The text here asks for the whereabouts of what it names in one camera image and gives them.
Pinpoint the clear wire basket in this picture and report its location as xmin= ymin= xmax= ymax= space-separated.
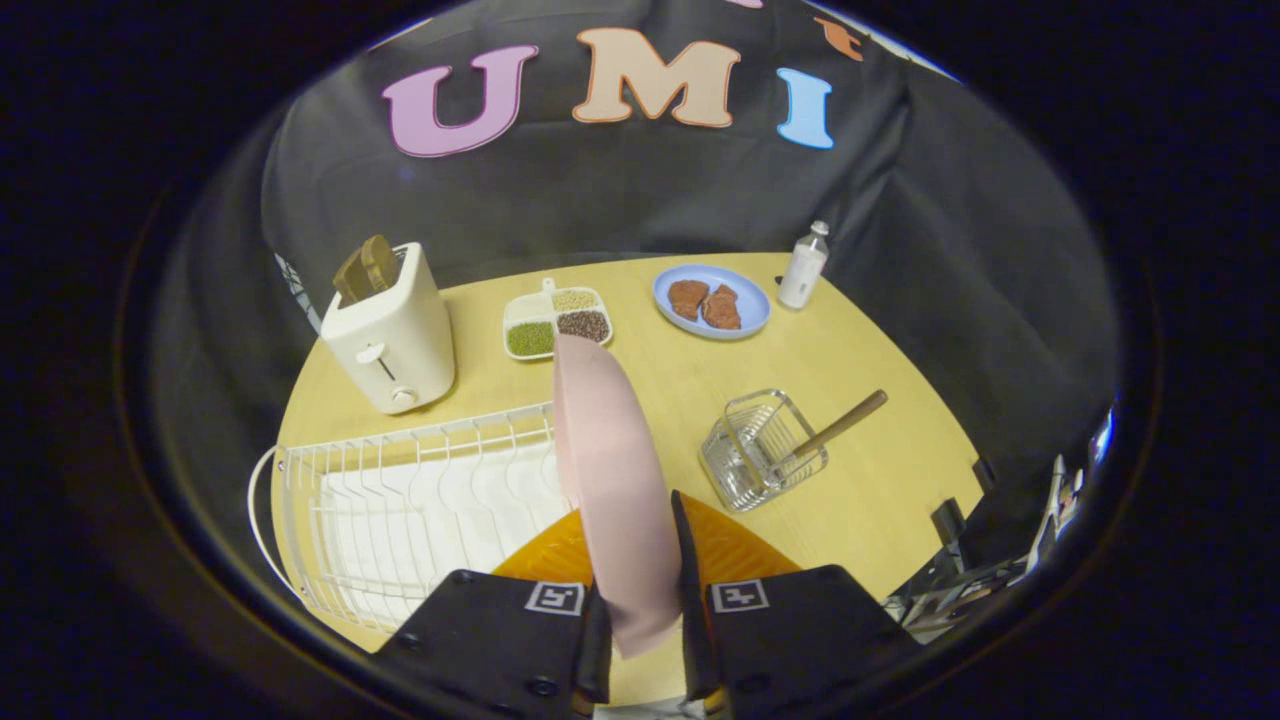
xmin=699 ymin=389 xmax=830 ymax=514

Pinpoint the white divided grain tray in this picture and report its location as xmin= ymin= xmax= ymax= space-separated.
xmin=502 ymin=278 xmax=614 ymax=361

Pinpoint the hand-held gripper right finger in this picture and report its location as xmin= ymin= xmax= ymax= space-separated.
xmin=670 ymin=490 xmax=923 ymax=720

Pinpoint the dark equipment clutter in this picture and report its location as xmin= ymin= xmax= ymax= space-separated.
xmin=885 ymin=400 xmax=1119 ymax=641

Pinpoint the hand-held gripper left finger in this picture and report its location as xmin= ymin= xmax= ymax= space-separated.
xmin=372 ymin=508 xmax=613 ymax=720

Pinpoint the white wire dish rack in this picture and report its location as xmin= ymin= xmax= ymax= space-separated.
xmin=247 ymin=402 xmax=581 ymax=635

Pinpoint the blue plate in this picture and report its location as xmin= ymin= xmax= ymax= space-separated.
xmin=652 ymin=264 xmax=772 ymax=342

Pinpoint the brown toast slice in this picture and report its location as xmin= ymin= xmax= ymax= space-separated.
xmin=333 ymin=235 xmax=400 ymax=305

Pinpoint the black backdrop cloth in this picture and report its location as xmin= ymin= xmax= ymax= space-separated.
xmin=150 ymin=0 xmax=1121 ymax=501

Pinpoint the cream toaster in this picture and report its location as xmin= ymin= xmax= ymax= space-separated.
xmin=320 ymin=242 xmax=457 ymax=416

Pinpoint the white bottle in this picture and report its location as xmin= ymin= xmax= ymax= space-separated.
xmin=777 ymin=221 xmax=831 ymax=311

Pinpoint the pink plate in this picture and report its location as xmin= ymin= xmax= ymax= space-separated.
xmin=552 ymin=333 xmax=685 ymax=660

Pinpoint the wooden handle spoon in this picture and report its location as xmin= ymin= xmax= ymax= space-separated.
xmin=768 ymin=389 xmax=889 ymax=471

